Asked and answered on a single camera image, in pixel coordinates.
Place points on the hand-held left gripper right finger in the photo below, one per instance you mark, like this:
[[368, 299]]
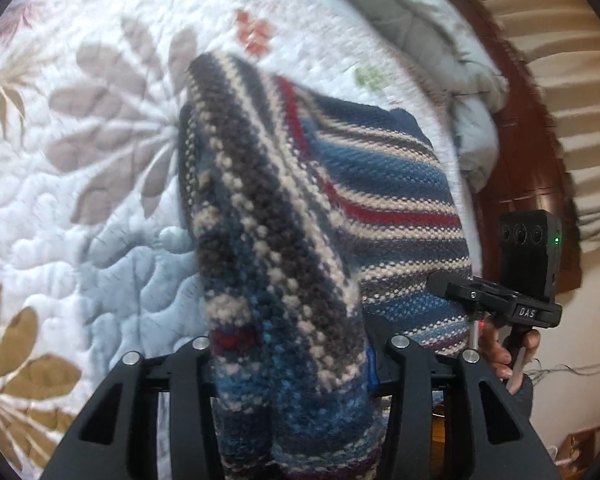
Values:
[[372, 370]]

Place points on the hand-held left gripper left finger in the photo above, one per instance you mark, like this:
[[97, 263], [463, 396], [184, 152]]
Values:
[[190, 385]]

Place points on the striped knit sweater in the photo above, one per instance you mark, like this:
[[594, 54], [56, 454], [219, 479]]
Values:
[[280, 210]]

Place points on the person's right hand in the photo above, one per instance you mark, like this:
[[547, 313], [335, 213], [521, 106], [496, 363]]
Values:
[[495, 352]]

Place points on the brown wooden headboard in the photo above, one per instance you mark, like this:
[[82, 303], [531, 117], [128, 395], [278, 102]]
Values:
[[525, 160]]

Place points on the beige curtain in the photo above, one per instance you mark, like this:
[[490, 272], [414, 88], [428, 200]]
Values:
[[580, 85]]

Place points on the floral quilted bedspread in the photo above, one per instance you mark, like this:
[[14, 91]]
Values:
[[80, 210]]

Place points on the grey duvet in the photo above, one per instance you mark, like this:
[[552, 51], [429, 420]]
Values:
[[455, 60]]

